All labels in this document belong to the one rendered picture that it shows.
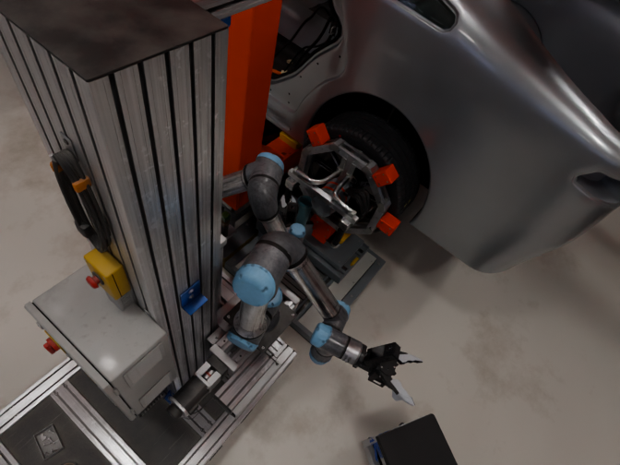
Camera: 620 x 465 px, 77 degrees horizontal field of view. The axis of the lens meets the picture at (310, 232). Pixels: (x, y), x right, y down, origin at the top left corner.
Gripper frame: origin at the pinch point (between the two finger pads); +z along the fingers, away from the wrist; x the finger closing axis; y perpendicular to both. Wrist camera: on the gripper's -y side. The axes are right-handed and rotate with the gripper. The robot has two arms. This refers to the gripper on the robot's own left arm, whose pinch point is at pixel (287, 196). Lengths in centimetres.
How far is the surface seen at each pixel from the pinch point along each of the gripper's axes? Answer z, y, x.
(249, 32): 13, -76, -26
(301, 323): -40, 75, 18
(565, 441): -120, 82, 180
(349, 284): -14, 75, 54
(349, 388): -79, 83, 45
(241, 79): 15, -55, -27
